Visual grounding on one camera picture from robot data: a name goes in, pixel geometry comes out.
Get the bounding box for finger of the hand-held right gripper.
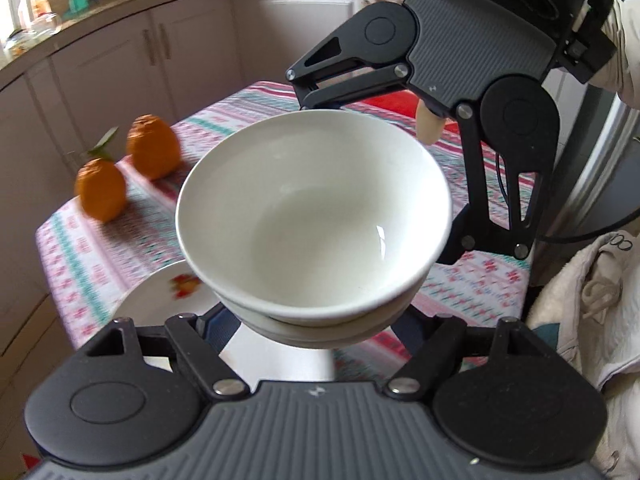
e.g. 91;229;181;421
440;104;557;267
286;7;412;112

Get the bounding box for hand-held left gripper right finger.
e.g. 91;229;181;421
384;306;550;402

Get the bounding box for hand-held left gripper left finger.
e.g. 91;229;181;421
75;304;251;402

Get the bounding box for white floral plate stained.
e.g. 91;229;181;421
112;258;335;385

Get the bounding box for person's right forearm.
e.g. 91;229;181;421
582;0;640;108

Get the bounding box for person's right hand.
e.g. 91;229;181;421
416;100;447;145

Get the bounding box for red gift box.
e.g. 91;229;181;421
345;92;423;123

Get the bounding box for patterned tablecloth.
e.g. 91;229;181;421
35;80;533;376

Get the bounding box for white fleece jacket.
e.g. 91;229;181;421
525;232;640;480

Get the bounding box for orange with leaf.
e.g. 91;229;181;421
74;127;127;224

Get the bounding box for orange without leaf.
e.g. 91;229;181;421
126;114;182;181

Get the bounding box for kitchen countertop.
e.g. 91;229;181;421
0;0;416;86

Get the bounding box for white kitchen cabinets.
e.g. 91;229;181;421
0;0;416;361

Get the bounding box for glass pitcher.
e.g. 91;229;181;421
2;12;64;56

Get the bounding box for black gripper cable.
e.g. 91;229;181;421
495;150;640;244

